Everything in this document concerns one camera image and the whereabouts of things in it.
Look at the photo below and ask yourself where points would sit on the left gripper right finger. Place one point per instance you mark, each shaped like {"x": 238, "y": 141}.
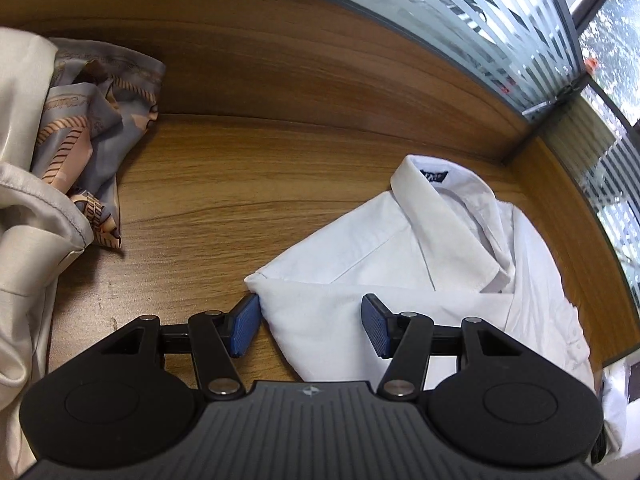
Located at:
{"x": 405, "y": 340}

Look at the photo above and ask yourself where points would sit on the window with dark frame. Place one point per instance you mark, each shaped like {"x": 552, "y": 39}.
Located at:
{"x": 608, "y": 34}

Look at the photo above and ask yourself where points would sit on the white dress shirt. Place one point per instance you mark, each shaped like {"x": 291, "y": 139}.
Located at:
{"x": 438, "y": 243}

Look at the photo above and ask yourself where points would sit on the beige satin shirt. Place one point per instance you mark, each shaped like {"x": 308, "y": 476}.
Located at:
{"x": 42, "y": 233}

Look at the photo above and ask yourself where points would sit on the glass desk partition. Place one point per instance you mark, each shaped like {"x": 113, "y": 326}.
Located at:
{"x": 528, "y": 52}

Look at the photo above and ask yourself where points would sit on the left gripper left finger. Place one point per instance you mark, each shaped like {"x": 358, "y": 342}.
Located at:
{"x": 216, "y": 339}

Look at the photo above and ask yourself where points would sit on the patterned grey silk scarf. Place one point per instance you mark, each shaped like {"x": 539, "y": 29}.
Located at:
{"x": 102, "y": 100}

